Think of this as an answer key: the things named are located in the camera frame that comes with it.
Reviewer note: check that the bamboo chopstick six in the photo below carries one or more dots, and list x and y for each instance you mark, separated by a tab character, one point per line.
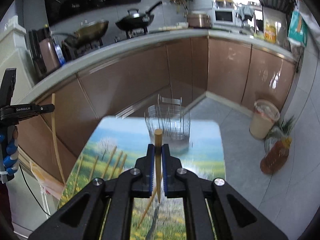
122	164

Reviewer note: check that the beige trash bin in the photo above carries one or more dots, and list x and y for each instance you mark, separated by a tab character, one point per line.
264	117

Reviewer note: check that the bamboo chopstick eight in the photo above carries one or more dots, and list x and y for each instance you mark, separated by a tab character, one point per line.
158	158

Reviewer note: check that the black lidded wok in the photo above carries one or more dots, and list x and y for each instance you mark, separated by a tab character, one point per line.
137	20

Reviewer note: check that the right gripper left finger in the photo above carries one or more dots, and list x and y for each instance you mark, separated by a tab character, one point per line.
103	208

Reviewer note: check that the cooking oil bottle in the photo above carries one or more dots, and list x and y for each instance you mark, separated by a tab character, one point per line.
275	159

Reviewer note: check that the white appliance box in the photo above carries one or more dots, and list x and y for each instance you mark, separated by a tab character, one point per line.
14	54

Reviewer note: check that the bamboo chopstick five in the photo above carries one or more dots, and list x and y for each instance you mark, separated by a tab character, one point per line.
116	164

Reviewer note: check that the bamboo chopstick two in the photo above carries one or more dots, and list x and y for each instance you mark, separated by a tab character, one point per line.
77	174

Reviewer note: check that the brass wok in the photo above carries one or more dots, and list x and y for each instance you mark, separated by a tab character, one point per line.
88	33

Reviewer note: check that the bamboo chopstick seven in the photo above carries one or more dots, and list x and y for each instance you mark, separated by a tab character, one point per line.
155	191

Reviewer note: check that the wire utensil holder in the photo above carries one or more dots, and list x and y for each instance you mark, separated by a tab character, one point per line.
173	119

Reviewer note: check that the rose gold rice cooker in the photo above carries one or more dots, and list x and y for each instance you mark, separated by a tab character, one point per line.
199	20

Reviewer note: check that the plastic bag on handle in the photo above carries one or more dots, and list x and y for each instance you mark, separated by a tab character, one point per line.
48	182

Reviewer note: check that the teal hanging bag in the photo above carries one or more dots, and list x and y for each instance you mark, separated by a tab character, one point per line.
298	31

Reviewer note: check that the gloved left hand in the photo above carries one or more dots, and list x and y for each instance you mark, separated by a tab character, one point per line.
9	154

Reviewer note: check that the green onion bag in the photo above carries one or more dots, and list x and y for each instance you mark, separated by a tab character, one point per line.
282	128

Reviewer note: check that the white microwave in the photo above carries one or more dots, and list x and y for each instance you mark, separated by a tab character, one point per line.
224	16

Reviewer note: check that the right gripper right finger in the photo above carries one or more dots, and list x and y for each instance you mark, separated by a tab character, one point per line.
213	209

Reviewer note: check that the bamboo chopstick four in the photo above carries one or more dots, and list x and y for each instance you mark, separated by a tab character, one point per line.
109	161

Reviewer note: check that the yellow package on counter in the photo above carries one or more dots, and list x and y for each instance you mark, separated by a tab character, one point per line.
270	32

